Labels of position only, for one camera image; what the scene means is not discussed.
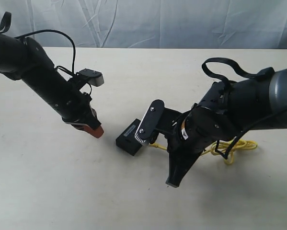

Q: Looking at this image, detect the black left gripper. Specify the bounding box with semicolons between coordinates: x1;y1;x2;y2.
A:
54;82;104;138

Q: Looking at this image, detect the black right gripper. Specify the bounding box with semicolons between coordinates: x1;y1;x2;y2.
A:
166;110;230;187

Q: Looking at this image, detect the small black electronic box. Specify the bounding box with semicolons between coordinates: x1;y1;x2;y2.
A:
115;119;142;156

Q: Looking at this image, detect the yellow ethernet cable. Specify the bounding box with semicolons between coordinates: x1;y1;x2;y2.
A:
149;139;258;165

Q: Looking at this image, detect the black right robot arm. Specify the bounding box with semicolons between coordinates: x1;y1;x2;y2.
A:
166;69;287;187

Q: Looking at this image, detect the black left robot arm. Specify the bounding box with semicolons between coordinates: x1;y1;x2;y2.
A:
0;34;104;138

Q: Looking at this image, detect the grey wrinkled backdrop cloth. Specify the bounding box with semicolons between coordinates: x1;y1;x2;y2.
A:
0;0;287;49

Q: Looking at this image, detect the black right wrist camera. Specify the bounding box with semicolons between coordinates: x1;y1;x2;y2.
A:
134;99;182;146

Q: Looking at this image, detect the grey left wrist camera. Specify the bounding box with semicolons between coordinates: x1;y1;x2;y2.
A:
77;69;104;87

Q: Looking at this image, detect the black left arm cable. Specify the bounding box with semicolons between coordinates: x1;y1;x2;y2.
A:
0;11;93;101

